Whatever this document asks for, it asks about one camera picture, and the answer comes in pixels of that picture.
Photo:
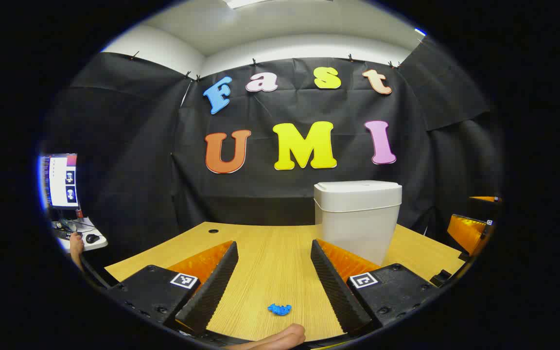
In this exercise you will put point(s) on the ceiling light panel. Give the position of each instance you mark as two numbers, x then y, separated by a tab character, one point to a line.
246	3

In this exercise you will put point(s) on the white side desk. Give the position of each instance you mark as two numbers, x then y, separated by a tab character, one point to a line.
89	228

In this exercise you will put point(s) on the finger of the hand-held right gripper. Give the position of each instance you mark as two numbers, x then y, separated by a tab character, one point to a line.
467	233
486	199

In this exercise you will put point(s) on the black computer mouse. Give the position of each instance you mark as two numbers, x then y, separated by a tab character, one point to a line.
92	238

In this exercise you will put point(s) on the black backdrop cloth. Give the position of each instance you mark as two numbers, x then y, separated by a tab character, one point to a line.
129	146

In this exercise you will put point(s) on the computer monitor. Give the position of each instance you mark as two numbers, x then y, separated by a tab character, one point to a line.
63	180

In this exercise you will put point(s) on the white desktop garbage bin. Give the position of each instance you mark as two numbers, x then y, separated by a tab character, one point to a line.
358	218

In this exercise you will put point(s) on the black keyboard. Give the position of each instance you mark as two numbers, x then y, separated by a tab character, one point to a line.
63	234

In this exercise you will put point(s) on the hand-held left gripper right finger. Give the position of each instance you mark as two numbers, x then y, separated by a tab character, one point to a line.
336	289

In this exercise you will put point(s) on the wooden desktop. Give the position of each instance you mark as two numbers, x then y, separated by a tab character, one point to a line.
270	262

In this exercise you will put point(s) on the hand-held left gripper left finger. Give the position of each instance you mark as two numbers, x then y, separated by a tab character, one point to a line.
211	289

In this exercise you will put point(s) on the blue paper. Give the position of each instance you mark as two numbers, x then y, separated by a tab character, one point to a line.
280	309

